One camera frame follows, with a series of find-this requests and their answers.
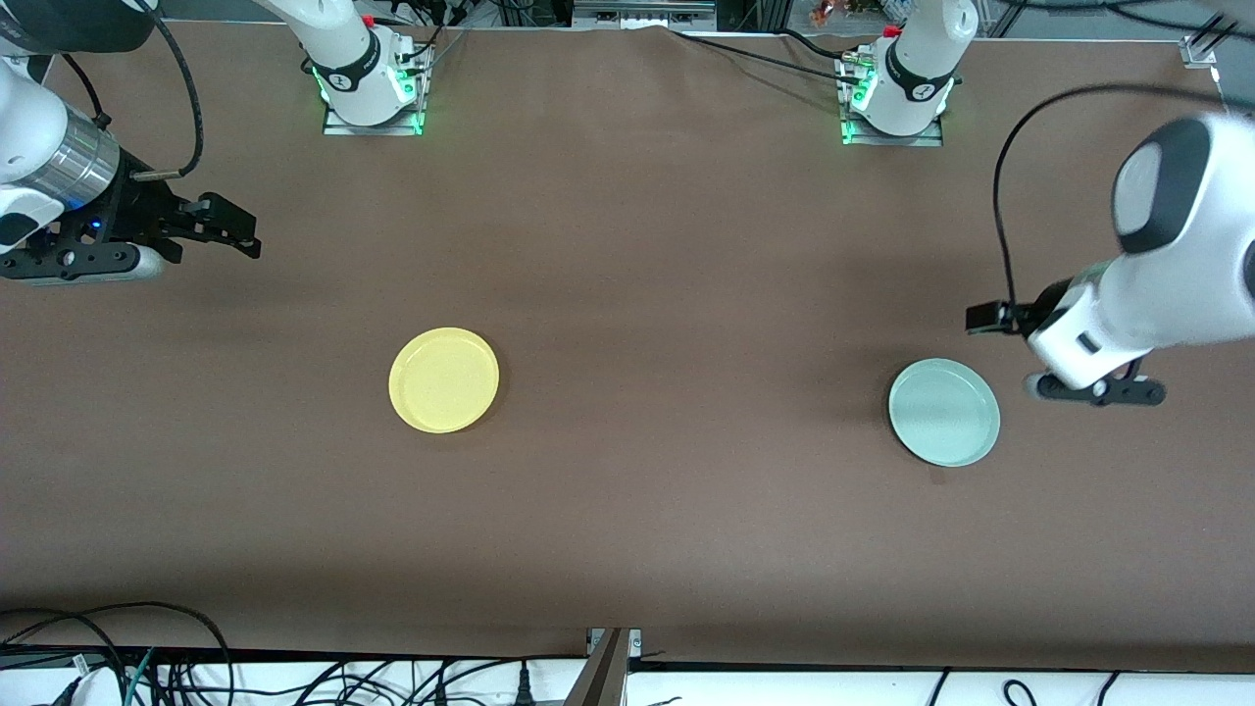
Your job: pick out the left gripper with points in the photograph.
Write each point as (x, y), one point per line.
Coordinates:
(1026, 317)

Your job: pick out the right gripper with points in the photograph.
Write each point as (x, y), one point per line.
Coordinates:
(140, 210)

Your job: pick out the light green plate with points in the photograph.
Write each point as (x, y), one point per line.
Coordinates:
(943, 412)

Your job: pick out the yellow plate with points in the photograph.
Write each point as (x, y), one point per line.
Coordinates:
(443, 380)

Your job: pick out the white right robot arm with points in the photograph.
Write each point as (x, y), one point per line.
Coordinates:
(353, 59)

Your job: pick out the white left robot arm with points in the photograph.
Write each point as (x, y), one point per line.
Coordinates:
(1186, 275)

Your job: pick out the orange small object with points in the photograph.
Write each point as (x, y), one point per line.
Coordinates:
(828, 12)

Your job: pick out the brown table mat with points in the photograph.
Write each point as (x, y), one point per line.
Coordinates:
(637, 275)

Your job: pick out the black box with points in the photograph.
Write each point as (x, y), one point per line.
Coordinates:
(753, 14)

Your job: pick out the grey metal box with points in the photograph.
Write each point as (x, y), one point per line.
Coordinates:
(642, 14)

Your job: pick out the aluminium profile beam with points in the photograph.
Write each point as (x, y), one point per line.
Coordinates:
(600, 677)

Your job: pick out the black power plug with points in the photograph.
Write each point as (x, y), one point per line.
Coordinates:
(525, 686)

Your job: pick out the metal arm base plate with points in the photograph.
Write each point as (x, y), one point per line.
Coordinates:
(417, 108)
(931, 137)

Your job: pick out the silver corner bracket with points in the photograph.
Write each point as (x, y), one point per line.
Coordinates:
(1198, 51)

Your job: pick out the small silver bracket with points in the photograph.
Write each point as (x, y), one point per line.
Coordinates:
(635, 642)

